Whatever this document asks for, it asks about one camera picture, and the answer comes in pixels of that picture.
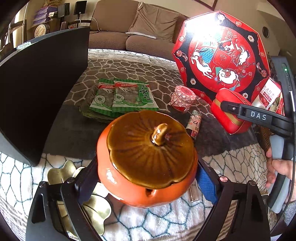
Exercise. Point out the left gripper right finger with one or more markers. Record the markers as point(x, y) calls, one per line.
point(250, 220)

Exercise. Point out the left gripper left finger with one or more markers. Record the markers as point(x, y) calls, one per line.
point(45, 222)

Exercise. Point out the red octagonal gift box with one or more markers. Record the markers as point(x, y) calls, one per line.
point(216, 50)

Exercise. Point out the orange pumpkin ceramic pot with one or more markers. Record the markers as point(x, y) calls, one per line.
point(146, 159)

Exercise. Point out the green glass square plate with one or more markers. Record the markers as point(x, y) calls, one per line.
point(85, 110)

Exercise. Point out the green seed packet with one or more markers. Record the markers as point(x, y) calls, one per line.
point(103, 100)
point(132, 95)

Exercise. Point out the person right hand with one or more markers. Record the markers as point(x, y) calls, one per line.
point(283, 167)

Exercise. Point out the woven wicker basket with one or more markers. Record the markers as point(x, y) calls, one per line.
point(264, 135)

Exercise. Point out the red white paper bag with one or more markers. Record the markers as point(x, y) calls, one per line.
point(270, 98)

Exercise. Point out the gold flower shaped dish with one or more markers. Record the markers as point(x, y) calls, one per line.
point(81, 198)

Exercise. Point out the chopsticks in paper sleeve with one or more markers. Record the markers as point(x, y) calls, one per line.
point(193, 192)

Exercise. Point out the small wrapped tube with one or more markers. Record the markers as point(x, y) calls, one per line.
point(193, 124)

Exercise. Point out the black white storage box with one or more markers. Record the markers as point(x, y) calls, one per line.
point(35, 80)

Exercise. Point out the white paper on sofa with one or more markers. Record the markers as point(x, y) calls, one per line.
point(141, 34)

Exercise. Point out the brown fabric sofa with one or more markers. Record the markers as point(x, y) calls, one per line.
point(135, 26)

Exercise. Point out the round white tin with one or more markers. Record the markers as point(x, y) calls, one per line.
point(41, 30)

